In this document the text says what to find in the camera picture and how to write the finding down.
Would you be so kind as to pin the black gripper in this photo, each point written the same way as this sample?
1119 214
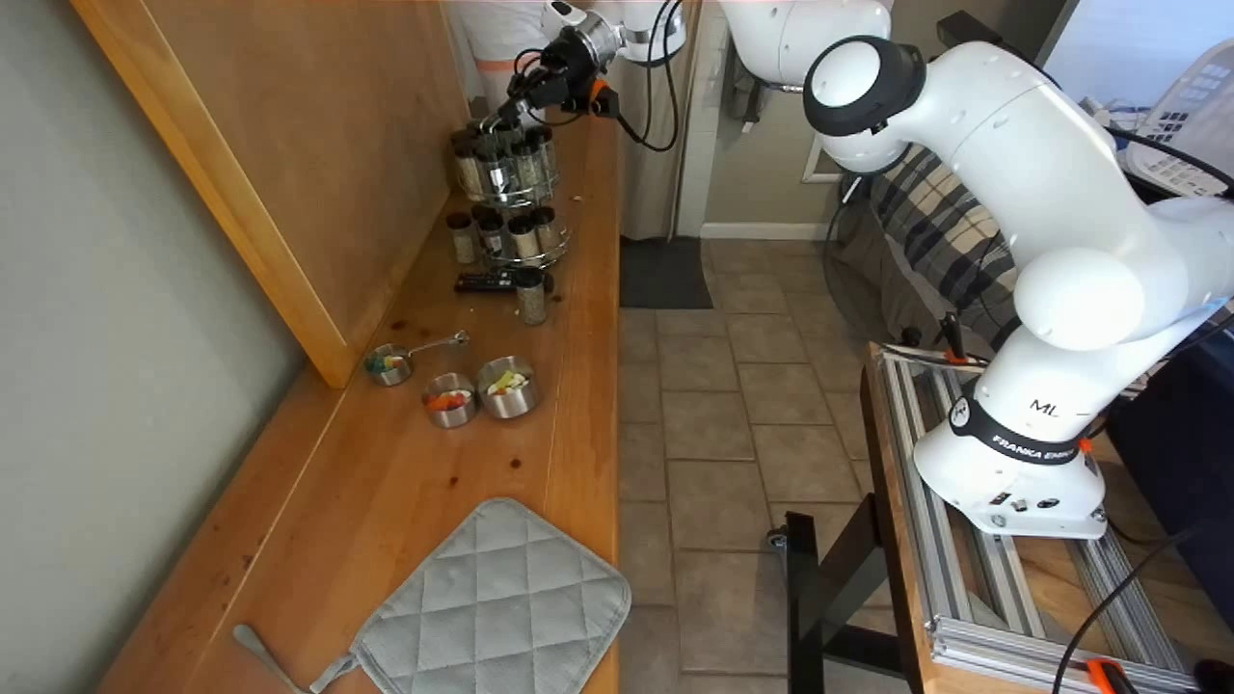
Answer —
567 75

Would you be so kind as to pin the chrome rotating seasoning rack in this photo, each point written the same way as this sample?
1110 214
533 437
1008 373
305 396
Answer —
524 194

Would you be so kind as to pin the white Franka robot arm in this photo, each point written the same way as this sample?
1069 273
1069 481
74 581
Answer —
1026 166

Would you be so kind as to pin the beige curtain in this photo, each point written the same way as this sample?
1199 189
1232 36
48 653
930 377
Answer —
648 166

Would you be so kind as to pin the small spice jar black lid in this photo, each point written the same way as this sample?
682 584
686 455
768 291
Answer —
459 242

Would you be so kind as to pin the framed plywood board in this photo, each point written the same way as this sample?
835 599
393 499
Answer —
323 129

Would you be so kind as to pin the grey hanging garment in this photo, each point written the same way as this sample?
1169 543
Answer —
743 97

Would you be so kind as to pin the dark floor mat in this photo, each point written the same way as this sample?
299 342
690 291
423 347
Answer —
661 273

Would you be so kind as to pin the bed with plaid blanket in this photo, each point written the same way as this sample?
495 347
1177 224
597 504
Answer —
929 232

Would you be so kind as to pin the grey quilted pot holder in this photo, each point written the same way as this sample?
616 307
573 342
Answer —
502 604

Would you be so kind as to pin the black metal stand leg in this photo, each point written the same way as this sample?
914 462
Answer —
805 593

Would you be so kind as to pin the metal utensil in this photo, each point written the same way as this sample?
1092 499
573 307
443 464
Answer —
265 653

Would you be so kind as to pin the dark blue fabric furniture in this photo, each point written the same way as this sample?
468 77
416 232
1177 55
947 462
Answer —
1182 516

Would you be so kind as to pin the orange clamp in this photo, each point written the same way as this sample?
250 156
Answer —
1106 676

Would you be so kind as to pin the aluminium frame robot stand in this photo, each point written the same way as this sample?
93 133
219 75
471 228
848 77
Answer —
950 604

